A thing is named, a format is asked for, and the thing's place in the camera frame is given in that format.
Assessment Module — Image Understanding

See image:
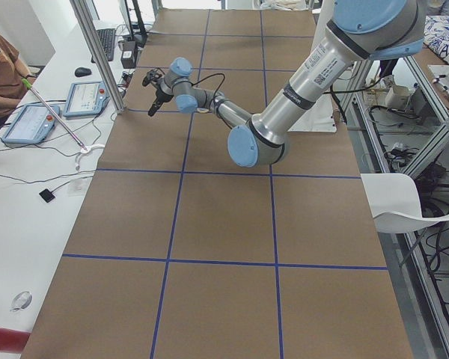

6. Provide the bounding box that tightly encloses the pink stick with green handle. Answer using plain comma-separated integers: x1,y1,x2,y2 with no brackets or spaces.
22,78,89,153

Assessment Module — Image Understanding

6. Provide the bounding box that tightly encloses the person in brown shirt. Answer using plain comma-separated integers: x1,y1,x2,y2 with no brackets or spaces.
0,35,37,127

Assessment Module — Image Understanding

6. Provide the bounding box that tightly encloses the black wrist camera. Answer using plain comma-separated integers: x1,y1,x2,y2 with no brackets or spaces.
141,67,165,88

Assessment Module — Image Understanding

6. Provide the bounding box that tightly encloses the white plastic chair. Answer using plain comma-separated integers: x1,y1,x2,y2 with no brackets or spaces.
361,173,449,233

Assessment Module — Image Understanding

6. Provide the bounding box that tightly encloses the brown paper table cover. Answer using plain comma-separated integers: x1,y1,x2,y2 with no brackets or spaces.
23,10,412,358

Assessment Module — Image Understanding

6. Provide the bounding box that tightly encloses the white camera stand column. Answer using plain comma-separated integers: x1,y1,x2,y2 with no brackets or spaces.
289,0,337,133

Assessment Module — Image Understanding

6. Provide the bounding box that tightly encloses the blue teach pendant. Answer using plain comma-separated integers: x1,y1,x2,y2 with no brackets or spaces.
1,104,55,144
64,82,109,118

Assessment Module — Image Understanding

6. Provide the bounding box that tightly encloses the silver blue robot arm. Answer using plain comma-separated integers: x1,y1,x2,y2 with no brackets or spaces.
142,0,427,168

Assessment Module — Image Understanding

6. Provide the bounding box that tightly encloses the black computer mouse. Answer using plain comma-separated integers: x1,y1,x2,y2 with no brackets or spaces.
74,67,92,78

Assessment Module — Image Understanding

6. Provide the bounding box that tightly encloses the black power adapter box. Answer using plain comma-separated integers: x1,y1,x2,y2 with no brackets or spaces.
120,41,138,69

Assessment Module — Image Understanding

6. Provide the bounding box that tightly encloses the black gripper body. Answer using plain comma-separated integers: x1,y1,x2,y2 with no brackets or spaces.
154,88,172,104

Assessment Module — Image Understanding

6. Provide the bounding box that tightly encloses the near blue teach pendant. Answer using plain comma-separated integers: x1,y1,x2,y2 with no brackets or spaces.
1,104,55,144

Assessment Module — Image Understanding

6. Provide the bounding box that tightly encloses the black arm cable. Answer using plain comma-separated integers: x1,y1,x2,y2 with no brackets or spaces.
189,73,227,113

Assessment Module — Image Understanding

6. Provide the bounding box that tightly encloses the far blue teach pendant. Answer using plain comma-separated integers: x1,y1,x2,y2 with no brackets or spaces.
64,82,109,118

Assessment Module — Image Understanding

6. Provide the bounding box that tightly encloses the small black square pad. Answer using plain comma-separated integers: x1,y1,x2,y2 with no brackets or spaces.
39,188,55,203

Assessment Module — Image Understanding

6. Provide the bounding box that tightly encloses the black keyboard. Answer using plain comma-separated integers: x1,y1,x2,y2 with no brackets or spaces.
96,28,116,61

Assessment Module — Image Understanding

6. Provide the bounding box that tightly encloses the aluminium frame post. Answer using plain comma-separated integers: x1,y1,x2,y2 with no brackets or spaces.
70,0,125,114

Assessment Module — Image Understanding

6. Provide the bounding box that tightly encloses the red object at edge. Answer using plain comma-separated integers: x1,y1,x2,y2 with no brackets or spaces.
0,328,31,354

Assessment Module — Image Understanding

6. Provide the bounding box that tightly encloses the clear tape roll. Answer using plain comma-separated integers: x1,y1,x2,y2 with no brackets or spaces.
10,291,33,312

